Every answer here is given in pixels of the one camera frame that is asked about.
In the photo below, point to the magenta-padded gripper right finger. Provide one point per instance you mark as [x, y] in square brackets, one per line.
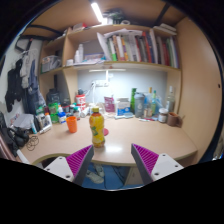
[165, 165]

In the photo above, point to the dark jar with white lid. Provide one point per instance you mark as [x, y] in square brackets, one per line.
[162, 116]

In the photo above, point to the tall yellow-capped bottle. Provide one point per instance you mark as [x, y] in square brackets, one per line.
[150, 100]

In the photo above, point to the magenta pouch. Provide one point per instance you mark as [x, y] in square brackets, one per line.
[109, 104]

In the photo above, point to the orange plastic cup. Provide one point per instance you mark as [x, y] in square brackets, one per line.
[71, 125]

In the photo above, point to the grey shaker bottle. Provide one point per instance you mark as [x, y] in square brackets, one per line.
[139, 106]

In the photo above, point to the brown mug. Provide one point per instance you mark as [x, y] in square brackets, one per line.
[172, 119]

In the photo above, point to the white power strip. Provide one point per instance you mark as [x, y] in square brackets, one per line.
[101, 83]

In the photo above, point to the round red coaster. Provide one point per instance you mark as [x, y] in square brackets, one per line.
[106, 132]

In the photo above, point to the white desk lamp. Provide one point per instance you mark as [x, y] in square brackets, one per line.
[106, 70]

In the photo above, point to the wooden shelf unit with books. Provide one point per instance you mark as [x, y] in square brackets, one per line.
[140, 65]

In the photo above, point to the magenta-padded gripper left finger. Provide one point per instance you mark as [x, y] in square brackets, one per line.
[60, 166]

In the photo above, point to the green transparent container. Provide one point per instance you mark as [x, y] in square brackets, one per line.
[53, 109]

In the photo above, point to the yellow drink bottle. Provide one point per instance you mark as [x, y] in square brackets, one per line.
[97, 130]

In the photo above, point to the ceiling light tube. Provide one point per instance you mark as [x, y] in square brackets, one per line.
[97, 12]

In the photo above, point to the red and white canister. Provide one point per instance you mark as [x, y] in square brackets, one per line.
[80, 101]

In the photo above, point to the black electronic device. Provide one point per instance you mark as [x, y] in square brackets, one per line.
[53, 96]

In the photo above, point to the tall green bottle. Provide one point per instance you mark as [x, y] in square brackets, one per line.
[133, 98]

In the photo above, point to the white and blue box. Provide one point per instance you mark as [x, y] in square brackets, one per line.
[123, 107]

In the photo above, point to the hanging dark clothes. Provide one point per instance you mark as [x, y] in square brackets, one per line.
[15, 86]

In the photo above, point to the grey shoe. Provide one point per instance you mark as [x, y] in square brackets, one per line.
[99, 169]
[94, 177]

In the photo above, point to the clear glass bottle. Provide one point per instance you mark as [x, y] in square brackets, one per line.
[170, 101]

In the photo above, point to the light blue hairbrush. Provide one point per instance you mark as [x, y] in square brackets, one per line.
[124, 115]

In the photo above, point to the white bottle with blue cap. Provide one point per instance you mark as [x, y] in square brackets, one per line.
[61, 118]

